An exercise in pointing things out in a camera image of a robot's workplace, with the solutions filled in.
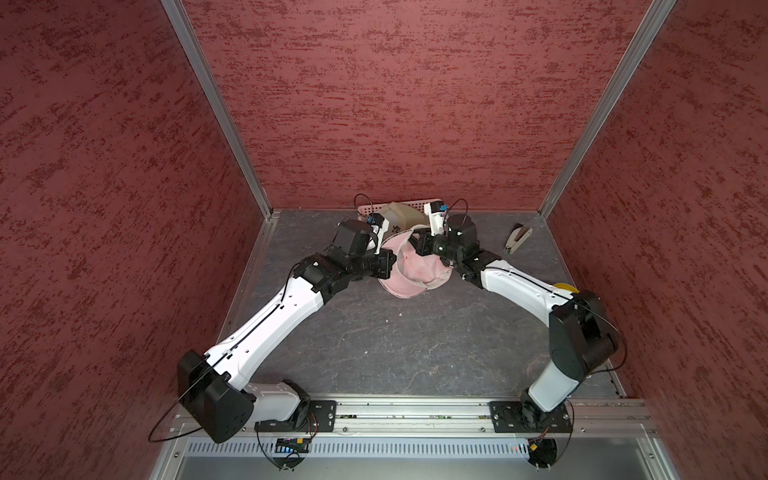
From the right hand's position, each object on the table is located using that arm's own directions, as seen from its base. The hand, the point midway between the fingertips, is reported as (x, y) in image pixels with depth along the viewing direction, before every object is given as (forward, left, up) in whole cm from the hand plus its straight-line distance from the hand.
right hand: (406, 237), depth 85 cm
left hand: (-12, +4, +4) cm, 13 cm away
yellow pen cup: (-10, -48, -13) cm, 51 cm away
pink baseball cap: (-5, -2, -11) cm, 12 cm away
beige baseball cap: (+22, +1, -15) cm, 27 cm away
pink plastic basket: (+27, +12, -15) cm, 33 cm away
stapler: (+15, -43, -20) cm, 50 cm away
